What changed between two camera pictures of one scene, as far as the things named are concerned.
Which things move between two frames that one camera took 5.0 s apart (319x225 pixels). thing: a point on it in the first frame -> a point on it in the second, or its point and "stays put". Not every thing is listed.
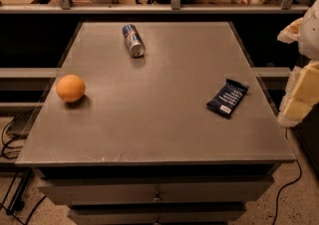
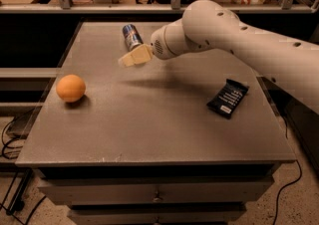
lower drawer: (159, 216) stays put
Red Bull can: (134, 41) stays put
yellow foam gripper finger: (301, 94) -> (167, 42)
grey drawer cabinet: (156, 123) stays put
